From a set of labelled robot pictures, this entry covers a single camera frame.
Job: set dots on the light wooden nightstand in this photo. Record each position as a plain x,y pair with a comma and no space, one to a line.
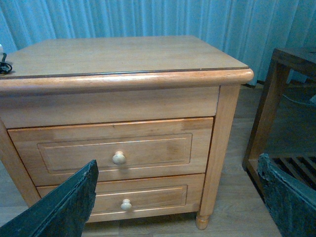
67,82

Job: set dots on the light blue curtain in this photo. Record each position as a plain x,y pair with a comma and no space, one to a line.
248,30

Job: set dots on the wooden drawer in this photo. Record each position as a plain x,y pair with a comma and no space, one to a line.
152,149
149,197

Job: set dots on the drawer round knob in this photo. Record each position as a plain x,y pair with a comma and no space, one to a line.
126,205
119,158

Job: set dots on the dark wooden side table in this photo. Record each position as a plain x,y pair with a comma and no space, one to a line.
302,60

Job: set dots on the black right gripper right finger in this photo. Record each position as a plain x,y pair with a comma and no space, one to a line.
291,203

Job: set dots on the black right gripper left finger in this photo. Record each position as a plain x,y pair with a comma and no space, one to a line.
61,213

